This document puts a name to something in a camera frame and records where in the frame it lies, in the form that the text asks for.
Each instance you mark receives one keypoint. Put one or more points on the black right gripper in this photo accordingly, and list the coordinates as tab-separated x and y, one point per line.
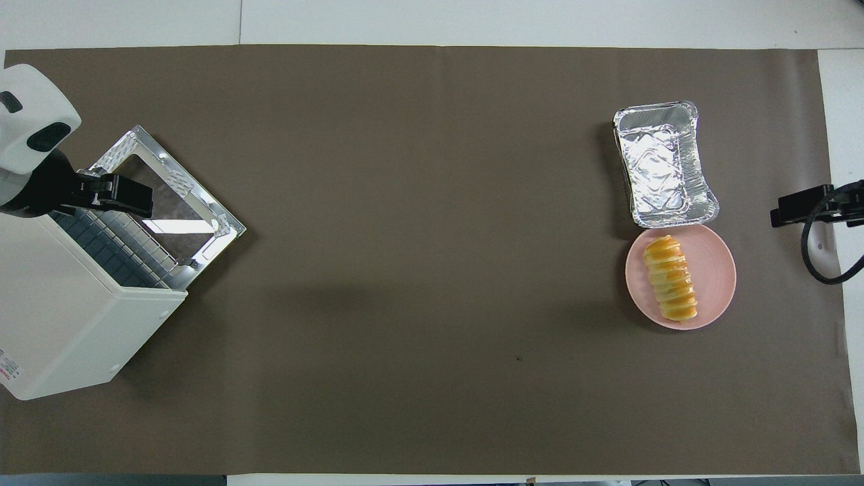
849	202

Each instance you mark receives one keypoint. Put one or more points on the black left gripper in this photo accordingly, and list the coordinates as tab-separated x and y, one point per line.
44	189

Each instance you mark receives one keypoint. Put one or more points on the aluminium foil tray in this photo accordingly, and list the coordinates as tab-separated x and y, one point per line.
665	165

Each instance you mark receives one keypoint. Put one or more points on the golden ridged bread loaf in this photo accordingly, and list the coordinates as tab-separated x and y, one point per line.
669	280

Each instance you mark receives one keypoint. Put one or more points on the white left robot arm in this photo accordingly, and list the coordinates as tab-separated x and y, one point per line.
30	115

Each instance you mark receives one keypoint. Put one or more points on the glass oven door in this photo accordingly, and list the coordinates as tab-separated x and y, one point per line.
192	192

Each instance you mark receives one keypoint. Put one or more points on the cream toaster oven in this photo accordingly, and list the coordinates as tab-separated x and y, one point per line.
61	317

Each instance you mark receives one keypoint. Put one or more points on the pink round plate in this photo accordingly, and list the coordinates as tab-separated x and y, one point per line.
715	270

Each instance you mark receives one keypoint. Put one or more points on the brown table mat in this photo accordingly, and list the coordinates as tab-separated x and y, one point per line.
432	270

